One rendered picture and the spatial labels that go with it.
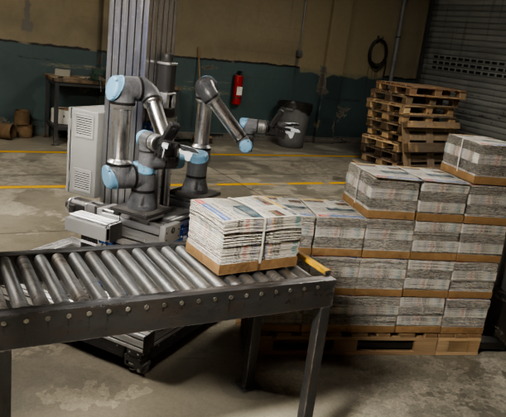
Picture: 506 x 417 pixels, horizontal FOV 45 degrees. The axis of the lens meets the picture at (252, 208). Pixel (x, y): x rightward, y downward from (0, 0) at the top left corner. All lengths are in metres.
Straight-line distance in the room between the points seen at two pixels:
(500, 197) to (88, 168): 2.30
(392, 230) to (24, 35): 6.85
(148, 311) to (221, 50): 8.29
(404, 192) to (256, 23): 7.35
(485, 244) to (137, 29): 2.26
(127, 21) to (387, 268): 1.92
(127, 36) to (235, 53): 7.11
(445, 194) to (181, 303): 1.85
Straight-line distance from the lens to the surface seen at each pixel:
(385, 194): 3.37
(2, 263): 2.42
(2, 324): 2.03
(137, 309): 2.13
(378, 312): 3.61
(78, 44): 9.41
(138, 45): 3.20
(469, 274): 3.78
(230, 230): 2.31
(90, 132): 3.36
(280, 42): 10.70
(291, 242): 2.50
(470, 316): 3.91
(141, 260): 2.49
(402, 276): 3.57
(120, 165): 2.94
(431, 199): 3.50
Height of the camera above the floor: 1.69
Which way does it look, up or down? 15 degrees down
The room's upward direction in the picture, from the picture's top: 7 degrees clockwise
